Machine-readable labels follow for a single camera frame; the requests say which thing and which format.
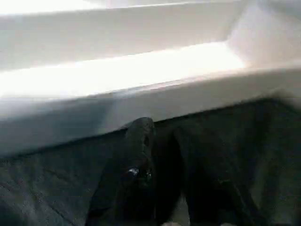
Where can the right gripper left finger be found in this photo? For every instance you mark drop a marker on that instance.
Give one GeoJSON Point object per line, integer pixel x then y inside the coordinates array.
{"type": "Point", "coordinates": [127, 183]}

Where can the black work mat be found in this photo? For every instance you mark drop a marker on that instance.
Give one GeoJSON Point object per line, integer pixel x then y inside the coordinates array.
{"type": "Point", "coordinates": [47, 183]}

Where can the white plastic stool seat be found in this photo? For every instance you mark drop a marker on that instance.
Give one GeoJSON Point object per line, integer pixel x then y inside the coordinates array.
{"type": "Point", "coordinates": [117, 58]}

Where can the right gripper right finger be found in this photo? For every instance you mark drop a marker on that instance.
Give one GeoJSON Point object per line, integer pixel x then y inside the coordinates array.
{"type": "Point", "coordinates": [207, 188]}

